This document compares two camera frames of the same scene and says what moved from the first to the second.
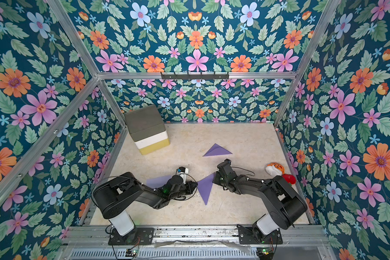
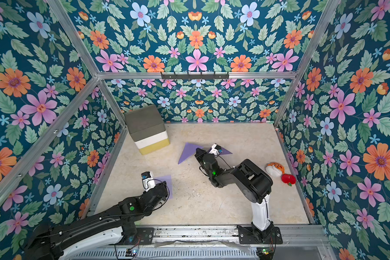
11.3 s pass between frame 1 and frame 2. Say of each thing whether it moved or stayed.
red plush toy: stayed
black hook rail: stayed
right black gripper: moved
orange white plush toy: stayed
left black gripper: moved
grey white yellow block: stayed
